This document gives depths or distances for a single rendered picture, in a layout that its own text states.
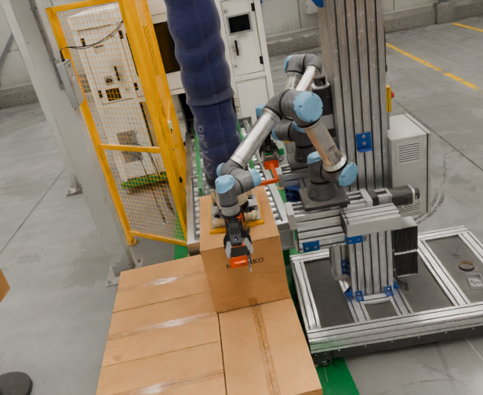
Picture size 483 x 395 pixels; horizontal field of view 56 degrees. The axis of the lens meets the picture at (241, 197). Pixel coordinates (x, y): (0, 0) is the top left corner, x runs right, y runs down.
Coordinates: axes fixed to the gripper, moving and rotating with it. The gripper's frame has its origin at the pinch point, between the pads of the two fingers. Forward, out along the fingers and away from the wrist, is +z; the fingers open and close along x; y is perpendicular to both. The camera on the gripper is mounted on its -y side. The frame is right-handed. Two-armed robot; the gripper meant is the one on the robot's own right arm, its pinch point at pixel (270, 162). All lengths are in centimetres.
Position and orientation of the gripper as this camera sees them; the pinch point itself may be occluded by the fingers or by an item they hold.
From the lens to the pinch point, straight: 273.2
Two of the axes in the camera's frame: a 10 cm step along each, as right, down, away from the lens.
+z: 1.8, 8.7, 4.5
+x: 9.8, -2.0, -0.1
